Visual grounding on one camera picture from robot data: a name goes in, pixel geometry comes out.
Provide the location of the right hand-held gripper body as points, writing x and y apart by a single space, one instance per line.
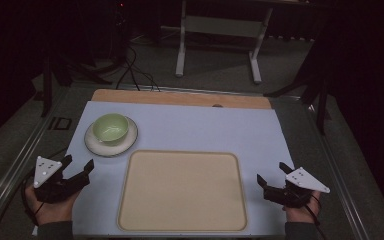
296 190

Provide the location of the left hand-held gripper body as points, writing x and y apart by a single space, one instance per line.
48 181

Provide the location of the person's right hand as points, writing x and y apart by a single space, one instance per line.
301 213

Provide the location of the person's left hand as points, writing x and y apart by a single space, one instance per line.
51 210

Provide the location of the green bowl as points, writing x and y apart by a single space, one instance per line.
110 128

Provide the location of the white plate with dark rim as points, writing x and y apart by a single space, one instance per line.
126 143

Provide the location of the black stand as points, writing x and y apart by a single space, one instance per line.
320 100
48 86

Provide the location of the beige tray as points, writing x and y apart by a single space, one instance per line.
182 191

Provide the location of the white table mat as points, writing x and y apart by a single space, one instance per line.
196 130

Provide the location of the metal floor rail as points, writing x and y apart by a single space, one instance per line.
340 173
16 166

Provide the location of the white metal table frame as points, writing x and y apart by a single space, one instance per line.
220 26

